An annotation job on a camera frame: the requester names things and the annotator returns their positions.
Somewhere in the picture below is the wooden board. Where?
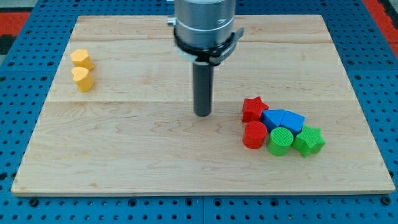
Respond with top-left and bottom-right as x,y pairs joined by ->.
11,15 -> 395,197

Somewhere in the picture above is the blue cube block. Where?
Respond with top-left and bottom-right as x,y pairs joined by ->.
279,110 -> 305,137
261,110 -> 285,133

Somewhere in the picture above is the yellow hexagon block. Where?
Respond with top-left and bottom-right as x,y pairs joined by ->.
70,49 -> 94,71

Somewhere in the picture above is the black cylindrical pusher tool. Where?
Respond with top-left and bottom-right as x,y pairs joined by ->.
193,63 -> 213,117

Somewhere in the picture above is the red star block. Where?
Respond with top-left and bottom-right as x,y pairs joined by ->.
242,96 -> 269,123

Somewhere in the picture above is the red cylinder block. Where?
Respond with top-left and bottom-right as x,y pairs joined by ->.
243,121 -> 268,149

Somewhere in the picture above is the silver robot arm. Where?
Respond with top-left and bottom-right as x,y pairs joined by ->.
167,0 -> 243,65

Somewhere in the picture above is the green cylinder block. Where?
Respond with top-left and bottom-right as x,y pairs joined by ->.
267,127 -> 294,156

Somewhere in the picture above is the blue cube block right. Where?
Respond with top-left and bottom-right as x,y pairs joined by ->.
279,110 -> 305,137

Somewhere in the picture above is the blue cube block left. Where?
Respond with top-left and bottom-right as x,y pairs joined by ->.
261,110 -> 285,133

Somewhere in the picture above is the black clamp ring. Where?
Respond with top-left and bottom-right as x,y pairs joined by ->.
173,27 -> 245,67

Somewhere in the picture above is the yellow heart block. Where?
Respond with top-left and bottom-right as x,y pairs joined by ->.
71,67 -> 95,93

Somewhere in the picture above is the green star block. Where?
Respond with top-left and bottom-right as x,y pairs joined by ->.
292,125 -> 325,158

